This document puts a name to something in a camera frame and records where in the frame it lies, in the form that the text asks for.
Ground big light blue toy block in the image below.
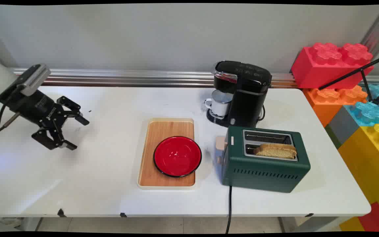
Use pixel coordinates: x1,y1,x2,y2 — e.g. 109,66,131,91
344,84,379,127

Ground red bowl with black rim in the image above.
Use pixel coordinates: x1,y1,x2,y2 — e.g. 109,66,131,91
153,136,202,178

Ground big yellow toy block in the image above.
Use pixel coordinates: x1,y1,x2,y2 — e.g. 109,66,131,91
338,123,379,222

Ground white table leg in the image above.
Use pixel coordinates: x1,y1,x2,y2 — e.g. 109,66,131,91
0,217,42,231
279,217,353,233

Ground black coffee machine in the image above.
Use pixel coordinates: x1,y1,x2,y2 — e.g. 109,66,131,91
206,60,272,128

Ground dark green toaster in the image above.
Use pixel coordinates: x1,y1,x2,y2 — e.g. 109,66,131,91
222,126,311,193

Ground black tripod stand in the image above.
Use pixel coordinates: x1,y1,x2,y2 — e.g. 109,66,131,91
318,53,379,107

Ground wooden tray with cream rim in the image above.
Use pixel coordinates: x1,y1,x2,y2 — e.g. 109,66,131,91
137,118,197,191

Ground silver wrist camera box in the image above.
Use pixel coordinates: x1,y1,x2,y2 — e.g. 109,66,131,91
17,64,51,97

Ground big red toy block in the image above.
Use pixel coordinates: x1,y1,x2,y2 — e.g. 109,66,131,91
291,42,375,89

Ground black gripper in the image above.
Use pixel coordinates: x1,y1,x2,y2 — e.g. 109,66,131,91
0,86,90,151

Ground slanted aluminium profile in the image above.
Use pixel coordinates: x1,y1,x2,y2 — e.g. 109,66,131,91
361,5,379,57

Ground horizontal aluminium rail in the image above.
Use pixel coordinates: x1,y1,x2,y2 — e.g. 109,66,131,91
10,68,379,88

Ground white enamel mug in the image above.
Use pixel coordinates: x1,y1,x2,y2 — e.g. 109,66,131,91
204,90,233,117

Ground black toaster power cord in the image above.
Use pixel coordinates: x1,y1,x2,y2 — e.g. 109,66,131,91
225,186,233,234

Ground big orange toy block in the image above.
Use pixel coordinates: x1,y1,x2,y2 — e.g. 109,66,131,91
303,85,368,127

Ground toast bread slice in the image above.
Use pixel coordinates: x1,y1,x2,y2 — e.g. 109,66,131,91
254,143,297,160

